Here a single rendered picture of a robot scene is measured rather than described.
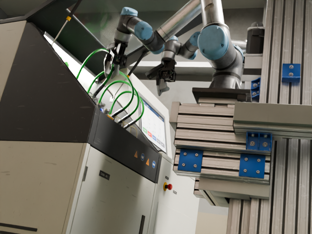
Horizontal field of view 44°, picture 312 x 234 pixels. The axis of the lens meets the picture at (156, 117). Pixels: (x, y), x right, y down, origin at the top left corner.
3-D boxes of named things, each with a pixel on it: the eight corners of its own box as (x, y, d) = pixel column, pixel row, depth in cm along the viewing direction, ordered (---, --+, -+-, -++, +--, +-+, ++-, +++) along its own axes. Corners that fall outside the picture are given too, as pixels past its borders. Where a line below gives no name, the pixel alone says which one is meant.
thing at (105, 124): (92, 146, 162) (100, 110, 168) (83, 145, 164) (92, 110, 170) (154, 182, 213) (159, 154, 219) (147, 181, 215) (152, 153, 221)
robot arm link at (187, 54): (199, 55, 217) (181, 48, 214) (191, 63, 227) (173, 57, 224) (201, 42, 220) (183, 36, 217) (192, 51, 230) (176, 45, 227)
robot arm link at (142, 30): (159, 35, 181) (146, 26, 187) (148, 21, 172) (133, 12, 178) (149, 48, 181) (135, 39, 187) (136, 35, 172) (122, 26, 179)
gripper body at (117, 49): (110, 65, 187) (117, 42, 183) (105, 58, 194) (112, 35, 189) (125, 68, 191) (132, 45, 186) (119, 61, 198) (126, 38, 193)
